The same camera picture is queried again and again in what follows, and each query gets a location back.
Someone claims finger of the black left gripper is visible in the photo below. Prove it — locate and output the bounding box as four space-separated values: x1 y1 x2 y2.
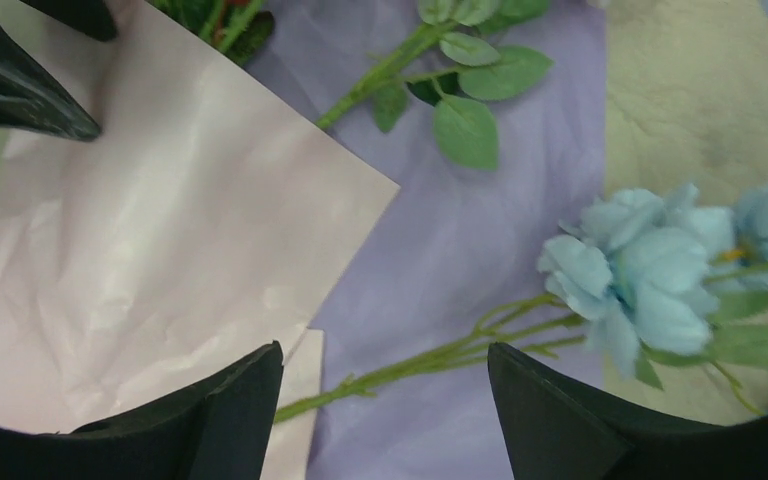
0 26 101 141
21 0 118 41

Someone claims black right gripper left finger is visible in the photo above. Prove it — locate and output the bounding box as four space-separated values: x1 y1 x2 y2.
0 341 284 480

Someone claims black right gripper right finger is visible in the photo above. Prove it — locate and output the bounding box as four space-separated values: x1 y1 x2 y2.
487 343 768 480

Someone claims purple tissue paper sheet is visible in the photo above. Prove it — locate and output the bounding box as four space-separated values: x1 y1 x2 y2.
244 0 607 480

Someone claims blue flower stem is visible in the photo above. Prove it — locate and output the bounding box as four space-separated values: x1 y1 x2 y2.
275 184 768 422

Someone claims pink wrapping paper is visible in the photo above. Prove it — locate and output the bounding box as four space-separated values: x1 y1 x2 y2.
0 1 398 479

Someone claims artificial flower bouquet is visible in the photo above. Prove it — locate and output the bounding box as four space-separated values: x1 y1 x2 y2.
148 0 556 172

